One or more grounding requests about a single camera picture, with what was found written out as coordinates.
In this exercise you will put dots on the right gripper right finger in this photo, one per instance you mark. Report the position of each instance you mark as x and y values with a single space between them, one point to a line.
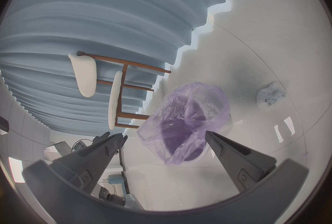
241 163

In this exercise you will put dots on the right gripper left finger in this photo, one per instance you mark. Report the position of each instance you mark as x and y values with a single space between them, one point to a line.
88 163

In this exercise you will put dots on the purple plastic bag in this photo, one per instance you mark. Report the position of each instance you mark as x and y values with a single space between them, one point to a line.
176 119

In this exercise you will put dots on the white trash bin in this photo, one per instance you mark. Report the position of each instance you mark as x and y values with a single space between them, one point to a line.
229 119

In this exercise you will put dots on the crumpled white paper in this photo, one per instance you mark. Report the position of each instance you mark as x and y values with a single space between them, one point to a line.
269 94

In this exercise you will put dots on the white cushioned wooden chair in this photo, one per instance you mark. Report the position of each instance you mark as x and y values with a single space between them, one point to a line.
84 75

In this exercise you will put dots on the blue-green curtain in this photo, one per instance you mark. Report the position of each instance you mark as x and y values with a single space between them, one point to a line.
103 10

